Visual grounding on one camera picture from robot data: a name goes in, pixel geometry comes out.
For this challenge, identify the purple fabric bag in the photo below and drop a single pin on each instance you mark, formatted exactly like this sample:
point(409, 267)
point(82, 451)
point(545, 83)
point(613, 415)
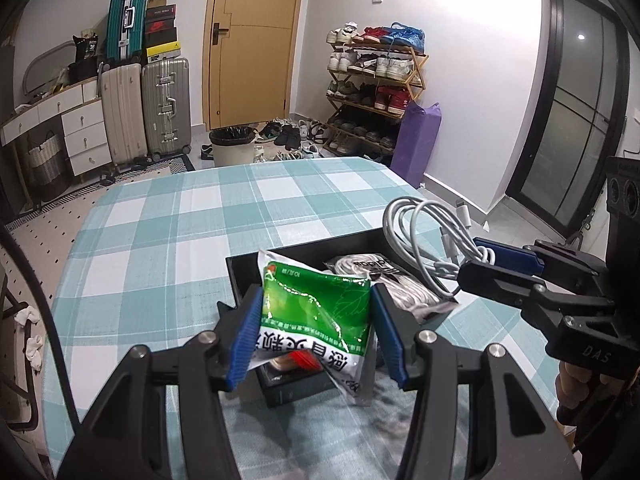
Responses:
point(417, 150)

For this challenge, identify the white drawer dresser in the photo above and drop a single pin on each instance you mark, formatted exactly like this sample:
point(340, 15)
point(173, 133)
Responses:
point(85, 130)

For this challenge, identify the black cardboard box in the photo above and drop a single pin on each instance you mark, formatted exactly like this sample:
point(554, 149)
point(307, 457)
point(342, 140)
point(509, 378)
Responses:
point(287, 392)

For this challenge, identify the green white medicine sachet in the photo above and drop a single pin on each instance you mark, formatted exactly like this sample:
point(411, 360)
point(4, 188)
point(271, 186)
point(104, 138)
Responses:
point(310, 310)

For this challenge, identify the grey laundry basket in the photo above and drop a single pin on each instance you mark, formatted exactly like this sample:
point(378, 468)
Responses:
point(47, 165)

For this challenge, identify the beige hard suitcase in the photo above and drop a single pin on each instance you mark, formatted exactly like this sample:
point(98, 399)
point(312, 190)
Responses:
point(122, 110)

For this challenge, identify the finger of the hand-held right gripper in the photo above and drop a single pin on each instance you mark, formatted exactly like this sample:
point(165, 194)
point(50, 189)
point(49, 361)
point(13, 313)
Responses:
point(510, 256)
point(500, 285)

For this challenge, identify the zip bag of white shoelaces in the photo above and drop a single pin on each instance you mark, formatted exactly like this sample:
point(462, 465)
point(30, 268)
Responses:
point(400, 285)

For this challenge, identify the black framed glass door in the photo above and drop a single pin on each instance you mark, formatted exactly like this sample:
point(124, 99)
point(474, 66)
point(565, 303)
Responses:
point(565, 110)

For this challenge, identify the silver hard suitcase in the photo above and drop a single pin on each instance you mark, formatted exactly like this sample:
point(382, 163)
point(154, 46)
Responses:
point(167, 105)

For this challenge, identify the black yellow shoe box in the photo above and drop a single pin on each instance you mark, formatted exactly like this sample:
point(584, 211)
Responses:
point(162, 52)

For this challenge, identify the black red shoe box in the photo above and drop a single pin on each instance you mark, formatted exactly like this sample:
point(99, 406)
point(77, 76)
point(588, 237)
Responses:
point(161, 10)

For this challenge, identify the shoe rack with shoes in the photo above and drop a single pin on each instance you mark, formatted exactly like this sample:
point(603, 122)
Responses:
point(387, 67)

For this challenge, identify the wooden shoe rack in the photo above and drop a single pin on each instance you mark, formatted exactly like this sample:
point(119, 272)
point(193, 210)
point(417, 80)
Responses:
point(417, 67)

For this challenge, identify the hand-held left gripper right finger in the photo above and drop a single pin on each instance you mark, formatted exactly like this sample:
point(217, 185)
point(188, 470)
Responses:
point(390, 340)

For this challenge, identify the beige trash bin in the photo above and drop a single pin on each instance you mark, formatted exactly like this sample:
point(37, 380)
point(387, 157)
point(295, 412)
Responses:
point(231, 147)

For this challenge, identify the black paper bag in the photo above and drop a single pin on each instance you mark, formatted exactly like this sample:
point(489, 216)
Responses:
point(85, 57)

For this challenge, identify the black metal chair frame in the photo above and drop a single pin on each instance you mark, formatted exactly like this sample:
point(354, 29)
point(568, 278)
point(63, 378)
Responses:
point(20, 422)

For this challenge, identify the oval mirror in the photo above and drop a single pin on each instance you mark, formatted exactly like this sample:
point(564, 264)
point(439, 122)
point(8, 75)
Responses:
point(47, 67)

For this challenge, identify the teal hard suitcase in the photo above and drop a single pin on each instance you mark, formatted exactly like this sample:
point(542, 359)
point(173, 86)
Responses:
point(125, 25)

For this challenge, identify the wooden door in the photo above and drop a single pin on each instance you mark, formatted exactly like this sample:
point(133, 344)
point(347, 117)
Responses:
point(255, 60)

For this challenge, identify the teal white plaid tablecloth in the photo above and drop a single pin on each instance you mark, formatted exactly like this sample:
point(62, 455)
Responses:
point(175, 240)

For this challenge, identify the white sock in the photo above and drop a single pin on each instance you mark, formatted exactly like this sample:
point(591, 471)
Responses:
point(27, 316)
point(36, 352)

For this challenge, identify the brown cardboard box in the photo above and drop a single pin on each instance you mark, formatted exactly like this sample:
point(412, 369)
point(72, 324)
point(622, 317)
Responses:
point(156, 2)

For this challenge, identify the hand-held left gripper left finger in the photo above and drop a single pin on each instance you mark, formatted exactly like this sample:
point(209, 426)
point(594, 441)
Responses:
point(245, 340)

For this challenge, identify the person's right hand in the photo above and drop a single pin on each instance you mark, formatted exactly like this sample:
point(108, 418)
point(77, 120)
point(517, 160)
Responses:
point(575, 390)

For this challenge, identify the pile of loose shoes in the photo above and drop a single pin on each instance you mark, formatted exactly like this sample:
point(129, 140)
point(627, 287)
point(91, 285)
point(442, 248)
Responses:
point(290, 137)

